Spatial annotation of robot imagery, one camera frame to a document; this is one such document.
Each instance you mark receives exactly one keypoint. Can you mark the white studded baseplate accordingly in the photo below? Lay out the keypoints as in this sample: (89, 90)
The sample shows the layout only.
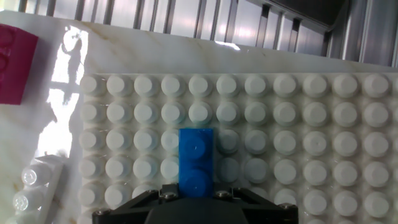
(295, 140)

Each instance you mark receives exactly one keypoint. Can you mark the white four-stud block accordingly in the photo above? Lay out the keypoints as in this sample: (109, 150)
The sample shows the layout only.
(37, 186)

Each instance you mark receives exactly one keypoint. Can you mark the silver digital scale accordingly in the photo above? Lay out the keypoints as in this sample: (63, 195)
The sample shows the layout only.
(311, 11)

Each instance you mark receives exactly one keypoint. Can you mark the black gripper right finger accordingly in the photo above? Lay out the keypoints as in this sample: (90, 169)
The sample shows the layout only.
(270, 216)

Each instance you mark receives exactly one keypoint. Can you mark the blue four-stud block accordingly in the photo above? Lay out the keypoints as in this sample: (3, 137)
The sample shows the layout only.
(196, 155)

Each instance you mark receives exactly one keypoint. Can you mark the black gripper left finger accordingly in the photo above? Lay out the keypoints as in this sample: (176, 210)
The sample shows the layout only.
(124, 216)

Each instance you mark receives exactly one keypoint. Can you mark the magenta three-stud block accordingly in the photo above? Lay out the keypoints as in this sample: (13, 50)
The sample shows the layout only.
(15, 68)

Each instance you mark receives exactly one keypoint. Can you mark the white marble board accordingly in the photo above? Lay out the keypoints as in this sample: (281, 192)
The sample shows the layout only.
(140, 53)

